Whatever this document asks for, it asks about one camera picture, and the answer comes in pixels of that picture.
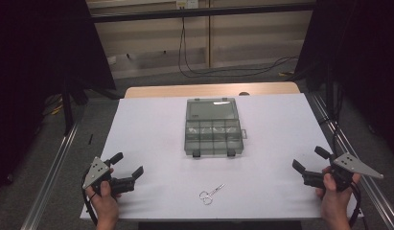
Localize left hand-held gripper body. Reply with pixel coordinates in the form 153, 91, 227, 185
81, 155, 136, 196

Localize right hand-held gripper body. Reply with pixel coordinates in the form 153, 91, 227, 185
301, 151, 384, 194

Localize person's left hand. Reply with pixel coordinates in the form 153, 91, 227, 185
85, 168, 122, 224

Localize person's right hand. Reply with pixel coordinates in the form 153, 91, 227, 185
314, 165, 362, 221

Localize white paper sheet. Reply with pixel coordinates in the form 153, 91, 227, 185
80, 92, 365, 221

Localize black metal stand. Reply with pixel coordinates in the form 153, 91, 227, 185
60, 72, 76, 136

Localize small silver scissors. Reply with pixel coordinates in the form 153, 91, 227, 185
198, 182, 226, 206

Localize transparent grey organizer box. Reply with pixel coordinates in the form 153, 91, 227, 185
183, 97, 248, 159

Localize black curtain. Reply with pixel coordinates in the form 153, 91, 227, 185
0, 0, 118, 196
293, 0, 394, 158

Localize black horizontal bar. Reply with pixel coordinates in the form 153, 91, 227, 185
90, 2, 316, 24

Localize left hand-held gripper black cable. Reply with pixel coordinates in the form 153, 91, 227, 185
81, 168, 99, 227

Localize hand-held gripper black cable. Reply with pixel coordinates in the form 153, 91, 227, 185
81, 168, 99, 227
347, 180, 362, 228

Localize black stand cable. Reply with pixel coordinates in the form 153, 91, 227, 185
318, 83, 347, 156

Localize metal floor rail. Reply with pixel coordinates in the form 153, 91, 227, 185
307, 91, 394, 230
19, 122, 80, 230

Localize right hand-held gripper black cable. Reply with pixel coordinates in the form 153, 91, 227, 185
347, 180, 362, 228

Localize yellow floor cable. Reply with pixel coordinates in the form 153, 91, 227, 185
41, 95, 65, 117

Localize black floor cable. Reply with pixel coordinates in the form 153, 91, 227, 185
176, 16, 300, 80

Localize white wall socket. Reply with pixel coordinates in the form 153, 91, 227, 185
175, 0, 199, 10

